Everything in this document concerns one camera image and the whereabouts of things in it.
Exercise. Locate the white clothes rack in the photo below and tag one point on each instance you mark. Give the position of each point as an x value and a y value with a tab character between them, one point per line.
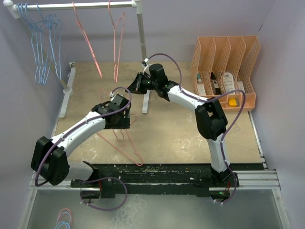
14	10

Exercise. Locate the yellow small object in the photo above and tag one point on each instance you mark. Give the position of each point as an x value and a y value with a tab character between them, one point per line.
232	103

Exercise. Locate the green capped bottle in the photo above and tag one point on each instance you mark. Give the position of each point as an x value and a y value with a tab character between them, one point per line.
199	79

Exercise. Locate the black white boxed item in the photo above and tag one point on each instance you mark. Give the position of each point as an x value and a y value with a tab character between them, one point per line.
214	84

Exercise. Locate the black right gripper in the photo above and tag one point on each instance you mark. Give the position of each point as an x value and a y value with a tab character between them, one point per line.
136	88

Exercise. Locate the aluminium frame rail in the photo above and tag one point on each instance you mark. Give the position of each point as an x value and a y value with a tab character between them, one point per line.
248	180

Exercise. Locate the orange plastic file organizer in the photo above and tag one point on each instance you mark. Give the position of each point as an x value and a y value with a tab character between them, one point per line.
234	54

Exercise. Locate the white labelled bottle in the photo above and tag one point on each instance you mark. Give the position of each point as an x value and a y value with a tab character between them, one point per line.
228	81

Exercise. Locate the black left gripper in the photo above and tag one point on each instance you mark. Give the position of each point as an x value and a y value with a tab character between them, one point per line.
124	123

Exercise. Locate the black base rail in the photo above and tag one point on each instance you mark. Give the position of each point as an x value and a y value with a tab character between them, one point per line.
109	180

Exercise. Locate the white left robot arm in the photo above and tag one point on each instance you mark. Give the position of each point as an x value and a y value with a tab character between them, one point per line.
50	157

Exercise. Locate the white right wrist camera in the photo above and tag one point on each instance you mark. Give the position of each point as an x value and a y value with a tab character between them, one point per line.
145	65

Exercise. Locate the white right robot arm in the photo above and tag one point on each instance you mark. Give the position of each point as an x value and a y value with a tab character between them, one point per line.
210	118

